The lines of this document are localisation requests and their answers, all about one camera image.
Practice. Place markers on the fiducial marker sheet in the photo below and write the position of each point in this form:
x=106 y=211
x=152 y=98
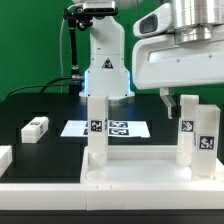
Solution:
x=74 y=128

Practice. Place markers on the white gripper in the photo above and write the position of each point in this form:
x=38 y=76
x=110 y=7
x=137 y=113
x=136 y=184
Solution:
x=180 y=44

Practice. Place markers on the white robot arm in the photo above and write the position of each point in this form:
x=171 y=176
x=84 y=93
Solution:
x=106 y=74

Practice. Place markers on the black camera on stand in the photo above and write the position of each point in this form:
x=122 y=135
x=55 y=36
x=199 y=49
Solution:
x=79 y=16

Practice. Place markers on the white left fence block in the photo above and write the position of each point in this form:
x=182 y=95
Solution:
x=5 y=158

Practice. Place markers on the white front fence rail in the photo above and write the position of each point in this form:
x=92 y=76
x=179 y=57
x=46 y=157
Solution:
x=165 y=196

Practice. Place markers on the white desk top tray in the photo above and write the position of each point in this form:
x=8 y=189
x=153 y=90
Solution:
x=143 y=164

